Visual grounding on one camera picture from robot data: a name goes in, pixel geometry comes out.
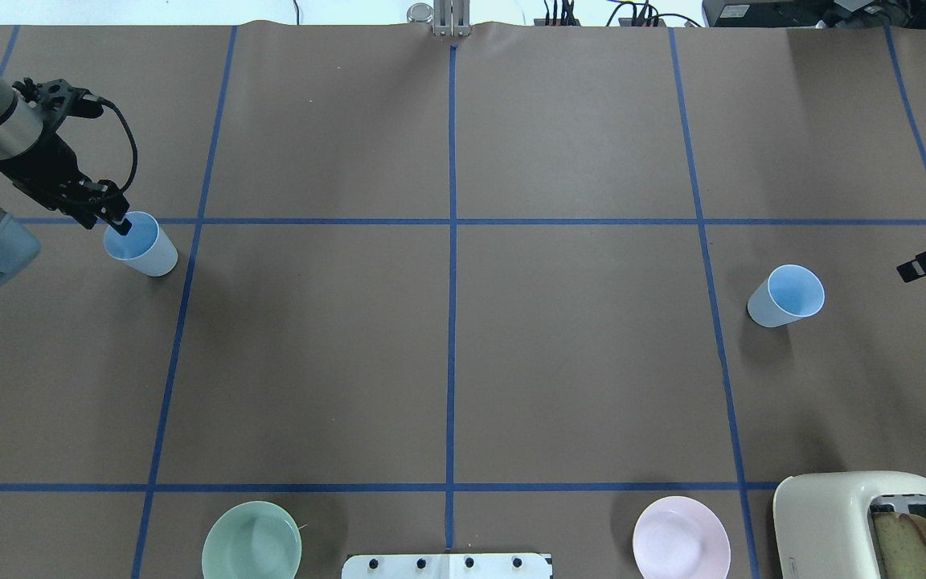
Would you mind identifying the green bowl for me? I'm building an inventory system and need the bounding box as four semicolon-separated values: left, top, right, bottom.
201;501;304;578

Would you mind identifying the aluminium frame post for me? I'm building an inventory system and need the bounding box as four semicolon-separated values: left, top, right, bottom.
405;0;473;38

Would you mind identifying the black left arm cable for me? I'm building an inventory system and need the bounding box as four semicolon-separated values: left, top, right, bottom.
81;95;139;211

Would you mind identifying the blue cup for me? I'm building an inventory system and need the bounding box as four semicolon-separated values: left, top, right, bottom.
103;211;178;277
747;264;826;327

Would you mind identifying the pink bowl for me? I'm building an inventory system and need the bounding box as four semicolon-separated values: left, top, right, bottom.
631;495;731;578

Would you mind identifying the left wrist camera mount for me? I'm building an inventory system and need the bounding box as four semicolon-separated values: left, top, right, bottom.
12;77;105;132

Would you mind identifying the cream toaster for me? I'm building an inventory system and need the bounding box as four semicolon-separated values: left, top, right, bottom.
772;470;926;578

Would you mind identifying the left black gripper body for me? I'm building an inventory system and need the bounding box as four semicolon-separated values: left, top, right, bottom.
0;135;128;228

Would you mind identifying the white pedestal base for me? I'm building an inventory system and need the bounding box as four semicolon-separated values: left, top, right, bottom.
341;552;554;578

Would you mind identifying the toast slice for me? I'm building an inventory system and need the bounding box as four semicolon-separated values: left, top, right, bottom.
872;512;926;578

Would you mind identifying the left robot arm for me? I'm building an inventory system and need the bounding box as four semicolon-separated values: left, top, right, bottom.
0;76;138;287

